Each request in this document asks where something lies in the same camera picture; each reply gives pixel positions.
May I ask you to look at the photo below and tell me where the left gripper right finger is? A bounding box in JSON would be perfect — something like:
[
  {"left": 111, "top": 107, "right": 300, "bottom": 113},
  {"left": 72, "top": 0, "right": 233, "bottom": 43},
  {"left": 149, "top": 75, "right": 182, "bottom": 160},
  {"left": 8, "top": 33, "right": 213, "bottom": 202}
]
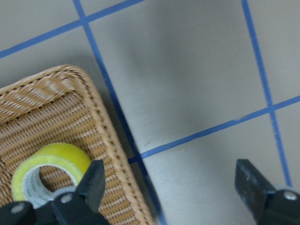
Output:
[{"left": 235, "top": 159, "right": 300, "bottom": 225}]

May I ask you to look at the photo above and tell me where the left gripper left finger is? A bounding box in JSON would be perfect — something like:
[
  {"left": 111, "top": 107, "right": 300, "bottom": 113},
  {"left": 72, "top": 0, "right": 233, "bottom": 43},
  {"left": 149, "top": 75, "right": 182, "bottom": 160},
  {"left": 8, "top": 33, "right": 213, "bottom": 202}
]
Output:
[{"left": 0, "top": 160, "right": 109, "bottom": 225}]

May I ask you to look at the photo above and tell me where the yellow tape roll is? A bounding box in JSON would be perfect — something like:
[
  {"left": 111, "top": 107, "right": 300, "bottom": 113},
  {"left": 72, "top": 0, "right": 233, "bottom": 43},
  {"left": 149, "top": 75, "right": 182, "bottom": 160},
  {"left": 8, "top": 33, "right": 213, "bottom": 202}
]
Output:
[{"left": 11, "top": 142, "right": 91, "bottom": 209}]

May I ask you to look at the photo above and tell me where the brown wicker basket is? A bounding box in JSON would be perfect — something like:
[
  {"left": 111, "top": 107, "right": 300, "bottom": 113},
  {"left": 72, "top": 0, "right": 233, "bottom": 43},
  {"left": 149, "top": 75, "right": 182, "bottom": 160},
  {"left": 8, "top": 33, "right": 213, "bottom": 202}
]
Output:
[{"left": 0, "top": 65, "right": 154, "bottom": 225}]

